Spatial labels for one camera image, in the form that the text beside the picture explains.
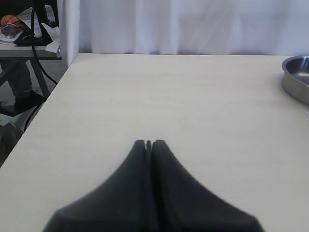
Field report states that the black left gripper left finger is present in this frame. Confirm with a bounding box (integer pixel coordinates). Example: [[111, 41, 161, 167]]
[[44, 140, 150, 232]]

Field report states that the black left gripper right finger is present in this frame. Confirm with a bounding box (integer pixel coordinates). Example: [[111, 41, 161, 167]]
[[151, 140, 264, 232]]

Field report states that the stainless steel round bowl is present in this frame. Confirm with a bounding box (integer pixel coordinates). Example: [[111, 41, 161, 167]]
[[281, 56, 309, 106]]

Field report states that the white crumpled paper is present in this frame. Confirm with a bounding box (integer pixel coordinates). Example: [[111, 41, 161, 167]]
[[15, 1, 61, 59]]

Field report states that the black monitor stand base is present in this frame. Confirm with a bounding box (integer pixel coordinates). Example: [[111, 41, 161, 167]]
[[14, 24, 52, 46]]

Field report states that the grey side table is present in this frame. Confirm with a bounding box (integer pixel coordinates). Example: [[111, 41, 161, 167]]
[[0, 43, 63, 116]]

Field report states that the white backdrop curtain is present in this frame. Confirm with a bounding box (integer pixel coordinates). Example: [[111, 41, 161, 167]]
[[57, 0, 309, 65]]

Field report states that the orange basketball toy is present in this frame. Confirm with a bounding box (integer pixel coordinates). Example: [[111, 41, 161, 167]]
[[0, 14, 22, 28]]

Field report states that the black hanging cable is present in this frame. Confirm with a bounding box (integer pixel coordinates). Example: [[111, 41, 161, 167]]
[[24, 0, 58, 132]]

